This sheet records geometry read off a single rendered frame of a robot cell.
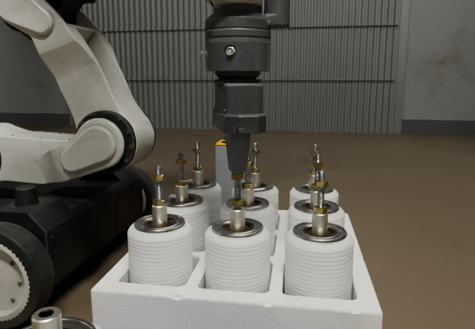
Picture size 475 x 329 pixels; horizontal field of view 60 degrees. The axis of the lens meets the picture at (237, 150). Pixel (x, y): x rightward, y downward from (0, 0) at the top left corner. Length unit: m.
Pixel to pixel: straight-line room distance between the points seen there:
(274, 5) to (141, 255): 0.39
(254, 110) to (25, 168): 0.70
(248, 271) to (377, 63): 3.25
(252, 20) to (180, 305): 0.38
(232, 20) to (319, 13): 3.21
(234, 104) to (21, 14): 0.62
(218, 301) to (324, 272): 0.15
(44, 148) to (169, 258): 0.54
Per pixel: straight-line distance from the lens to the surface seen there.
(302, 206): 0.71
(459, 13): 3.93
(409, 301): 1.00
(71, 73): 1.00
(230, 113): 0.53
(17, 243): 0.85
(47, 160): 1.03
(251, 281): 0.60
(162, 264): 0.61
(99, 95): 0.97
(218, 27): 0.54
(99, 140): 0.93
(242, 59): 0.53
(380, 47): 3.74
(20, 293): 0.90
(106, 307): 0.63
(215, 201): 0.83
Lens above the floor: 0.47
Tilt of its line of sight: 10 degrees down
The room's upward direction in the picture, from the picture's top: straight up
